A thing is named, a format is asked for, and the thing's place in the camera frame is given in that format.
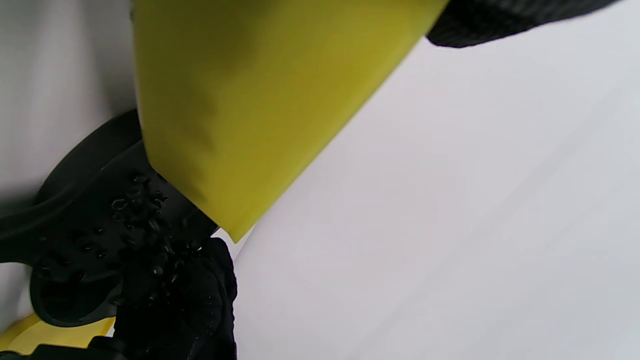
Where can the yellow container lid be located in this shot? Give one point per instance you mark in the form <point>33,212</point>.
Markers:
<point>45,337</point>

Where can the yellow plastic container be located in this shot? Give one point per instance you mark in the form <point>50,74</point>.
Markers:
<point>250,100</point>

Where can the person's right hand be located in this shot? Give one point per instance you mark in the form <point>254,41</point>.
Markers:
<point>185,310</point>

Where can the black cast iron frying pan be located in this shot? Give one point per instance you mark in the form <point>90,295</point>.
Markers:
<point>75,170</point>

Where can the person's left hand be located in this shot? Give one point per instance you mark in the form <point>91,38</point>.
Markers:
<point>490,17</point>

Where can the coffee beans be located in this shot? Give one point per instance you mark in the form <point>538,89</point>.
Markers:
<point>145,215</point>

